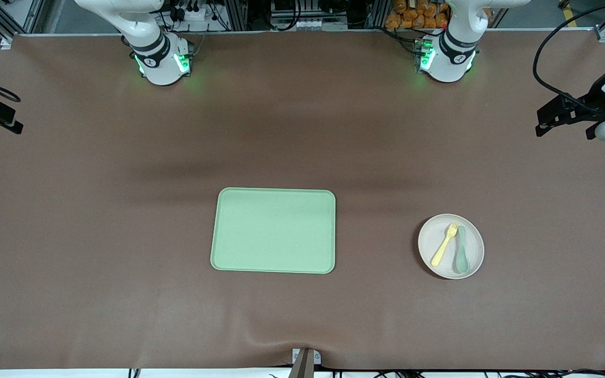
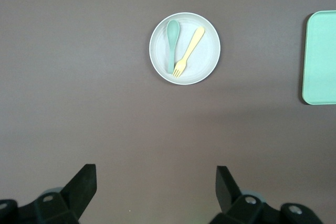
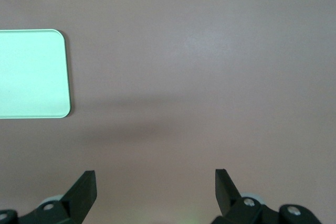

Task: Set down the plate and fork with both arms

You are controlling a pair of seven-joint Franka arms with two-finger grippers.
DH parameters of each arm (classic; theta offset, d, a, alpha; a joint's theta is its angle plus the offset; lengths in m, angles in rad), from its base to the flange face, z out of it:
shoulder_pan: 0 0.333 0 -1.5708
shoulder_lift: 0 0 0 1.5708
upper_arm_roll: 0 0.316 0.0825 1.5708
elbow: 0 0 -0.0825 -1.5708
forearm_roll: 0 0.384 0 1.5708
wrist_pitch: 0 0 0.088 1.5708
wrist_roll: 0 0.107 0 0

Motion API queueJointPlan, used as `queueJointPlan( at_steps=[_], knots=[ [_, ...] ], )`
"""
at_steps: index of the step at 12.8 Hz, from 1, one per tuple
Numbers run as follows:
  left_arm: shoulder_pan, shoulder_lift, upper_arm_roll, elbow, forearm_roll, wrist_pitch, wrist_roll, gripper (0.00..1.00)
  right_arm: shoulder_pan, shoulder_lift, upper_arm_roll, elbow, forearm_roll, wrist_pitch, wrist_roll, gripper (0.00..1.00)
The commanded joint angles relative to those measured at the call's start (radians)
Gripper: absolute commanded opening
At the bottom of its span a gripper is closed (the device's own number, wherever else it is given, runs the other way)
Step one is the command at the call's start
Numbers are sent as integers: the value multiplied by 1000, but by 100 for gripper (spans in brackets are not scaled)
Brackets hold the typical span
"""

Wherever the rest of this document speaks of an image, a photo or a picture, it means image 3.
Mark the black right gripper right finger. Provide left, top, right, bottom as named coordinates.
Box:
left=211, top=168, right=322, bottom=224

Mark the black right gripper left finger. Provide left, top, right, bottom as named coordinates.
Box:
left=0, top=170, right=98, bottom=224

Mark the light green rectangular tray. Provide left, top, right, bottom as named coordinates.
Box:
left=0, top=28, right=72, bottom=119

